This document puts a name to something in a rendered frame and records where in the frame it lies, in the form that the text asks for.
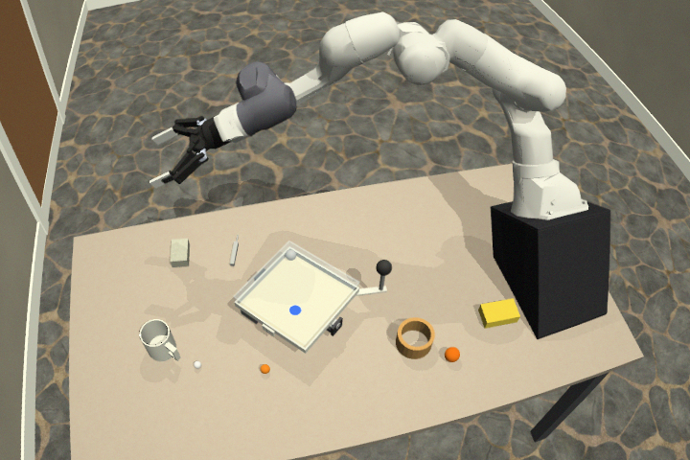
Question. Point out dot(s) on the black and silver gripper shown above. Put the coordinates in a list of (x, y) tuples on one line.
[(205, 137)]

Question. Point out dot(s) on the tan hollow ring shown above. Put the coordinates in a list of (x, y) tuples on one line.
[(419, 325)]

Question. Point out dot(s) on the yellow rectangular block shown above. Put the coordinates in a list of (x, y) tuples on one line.
[(499, 313)]

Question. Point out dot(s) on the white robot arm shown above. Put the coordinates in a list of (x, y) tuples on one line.
[(517, 84)]

